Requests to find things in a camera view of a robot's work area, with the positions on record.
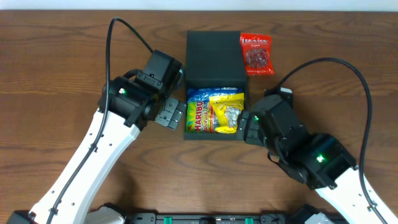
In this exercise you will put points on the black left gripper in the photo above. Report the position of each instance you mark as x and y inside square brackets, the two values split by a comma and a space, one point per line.
[170, 112]

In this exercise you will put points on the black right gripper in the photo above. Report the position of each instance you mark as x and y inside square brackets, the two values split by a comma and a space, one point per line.
[247, 127]

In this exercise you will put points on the green Haribo worms bag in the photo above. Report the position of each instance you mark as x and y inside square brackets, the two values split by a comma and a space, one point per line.
[200, 117]

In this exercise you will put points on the yellow candy bag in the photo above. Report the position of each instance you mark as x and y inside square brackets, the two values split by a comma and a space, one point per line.
[227, 108]

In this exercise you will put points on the long blue snack packet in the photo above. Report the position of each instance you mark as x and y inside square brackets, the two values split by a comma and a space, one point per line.
[204, 94]

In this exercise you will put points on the red candy bag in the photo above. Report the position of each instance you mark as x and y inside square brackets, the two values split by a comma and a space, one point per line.
[257, 53]

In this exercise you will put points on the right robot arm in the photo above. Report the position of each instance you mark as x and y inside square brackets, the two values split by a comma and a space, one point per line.
[317, 160]

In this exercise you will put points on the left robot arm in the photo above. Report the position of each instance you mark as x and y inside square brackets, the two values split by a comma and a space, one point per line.
[127, 105]

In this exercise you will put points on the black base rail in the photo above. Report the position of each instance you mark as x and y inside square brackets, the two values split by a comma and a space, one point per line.
[299, 217]

